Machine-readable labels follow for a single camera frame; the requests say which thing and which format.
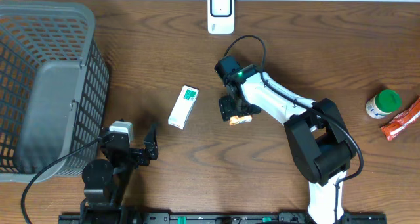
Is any white green carton box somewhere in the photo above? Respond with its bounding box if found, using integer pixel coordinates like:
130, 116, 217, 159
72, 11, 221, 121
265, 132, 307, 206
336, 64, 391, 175
168, 85, 200, 129

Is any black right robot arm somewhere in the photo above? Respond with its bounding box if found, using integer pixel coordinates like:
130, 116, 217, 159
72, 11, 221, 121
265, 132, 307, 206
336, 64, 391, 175
215, 56, 360, 223

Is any green lid jar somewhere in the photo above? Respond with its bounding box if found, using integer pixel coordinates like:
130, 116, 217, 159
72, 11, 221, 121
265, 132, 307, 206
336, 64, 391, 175
365, 89, 402, 119

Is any small orange box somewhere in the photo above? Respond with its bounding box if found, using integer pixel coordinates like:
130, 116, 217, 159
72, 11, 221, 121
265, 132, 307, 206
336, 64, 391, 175
229, 115, 253, 126

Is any grey plastic shopping basket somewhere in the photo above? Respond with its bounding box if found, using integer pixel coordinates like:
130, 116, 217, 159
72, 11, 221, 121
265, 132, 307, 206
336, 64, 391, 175
1, 0, 110, 183

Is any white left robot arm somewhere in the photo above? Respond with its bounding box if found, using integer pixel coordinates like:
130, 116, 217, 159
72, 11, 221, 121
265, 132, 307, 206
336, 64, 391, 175
79, 120, 158, 224

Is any red snack bag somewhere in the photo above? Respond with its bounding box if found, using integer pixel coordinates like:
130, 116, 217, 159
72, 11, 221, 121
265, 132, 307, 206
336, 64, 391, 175
381, 99, 419, 141

